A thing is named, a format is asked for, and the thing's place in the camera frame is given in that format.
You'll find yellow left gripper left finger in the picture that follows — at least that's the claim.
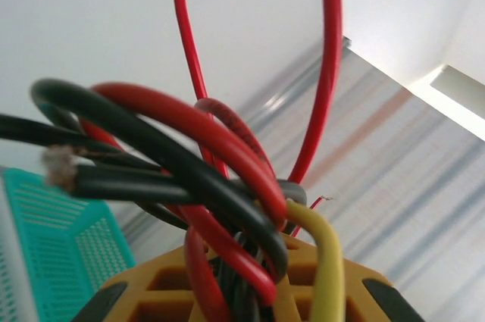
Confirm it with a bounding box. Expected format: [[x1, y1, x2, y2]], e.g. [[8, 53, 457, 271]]
[[71, 245, 198, 322]]

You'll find teal perforated plastic basket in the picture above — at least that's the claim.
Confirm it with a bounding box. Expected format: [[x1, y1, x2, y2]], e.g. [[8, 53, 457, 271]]
[[0, 165, 137, 322]]

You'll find black cable with frayed end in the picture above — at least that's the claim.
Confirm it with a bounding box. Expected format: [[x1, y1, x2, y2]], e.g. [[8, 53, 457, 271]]
[[39, 143, 228, 209]]

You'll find thin black cable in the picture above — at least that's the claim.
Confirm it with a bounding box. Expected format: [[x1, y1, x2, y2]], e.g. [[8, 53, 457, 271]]
[[217, 230, 274, 322]]

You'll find striped curtain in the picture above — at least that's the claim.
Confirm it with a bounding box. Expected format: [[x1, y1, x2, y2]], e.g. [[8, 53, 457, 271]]
[[113, 39, 485, 322]]

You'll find grey cable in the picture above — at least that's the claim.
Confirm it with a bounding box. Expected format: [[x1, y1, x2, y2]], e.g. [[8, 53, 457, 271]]
[[229, 179, 308, 238]]

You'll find yellow cable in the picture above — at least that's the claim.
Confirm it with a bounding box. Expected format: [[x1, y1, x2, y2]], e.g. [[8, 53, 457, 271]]
[[283, 199, 346, 322]]

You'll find red cable with printed text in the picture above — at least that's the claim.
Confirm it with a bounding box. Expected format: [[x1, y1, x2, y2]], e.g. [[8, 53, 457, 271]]
[[192, 97, 280, 190]]

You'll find thin red cable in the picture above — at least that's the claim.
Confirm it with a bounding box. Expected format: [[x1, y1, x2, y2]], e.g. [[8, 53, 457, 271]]
[[173, 0, 344, 238]]

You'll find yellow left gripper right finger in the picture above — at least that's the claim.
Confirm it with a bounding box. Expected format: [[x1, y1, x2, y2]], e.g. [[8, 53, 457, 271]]
[[273, 233, 426, 322]]

